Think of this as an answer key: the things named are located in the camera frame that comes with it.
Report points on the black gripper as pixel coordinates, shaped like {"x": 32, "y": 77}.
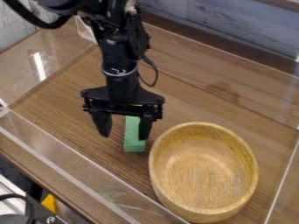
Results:
{"x": 123, "y": 97}

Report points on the green rectangular block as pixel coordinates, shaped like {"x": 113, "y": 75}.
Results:
{"x": 132, "y": 143}

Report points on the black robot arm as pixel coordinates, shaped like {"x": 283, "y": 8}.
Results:
{"x": 123, "y": 41}

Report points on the brown wooden bowl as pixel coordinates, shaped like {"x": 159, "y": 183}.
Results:
{"x": 203, "y": 171}

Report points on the yellow black device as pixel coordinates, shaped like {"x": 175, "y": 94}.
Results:
{"x": 40, "y": 211}

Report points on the clear acrylic front wall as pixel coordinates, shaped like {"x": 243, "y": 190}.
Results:
{"x": 88, "y": 188}

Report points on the clear acrylic wall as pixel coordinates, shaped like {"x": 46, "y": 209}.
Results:
{"x": 88, "y": 188}
{"x": 256, "y": 87}
{"x": 36, "y": 58}

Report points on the clear acrylic left wall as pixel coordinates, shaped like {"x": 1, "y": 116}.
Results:
{"x": 36, "y": 58}

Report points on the clear acrylic corner bracket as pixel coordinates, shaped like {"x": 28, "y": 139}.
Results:
{"x": 84, "y": 30}

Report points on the clear acrylic back wall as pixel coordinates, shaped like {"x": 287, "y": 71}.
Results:
{"x": 256, "y": 87}

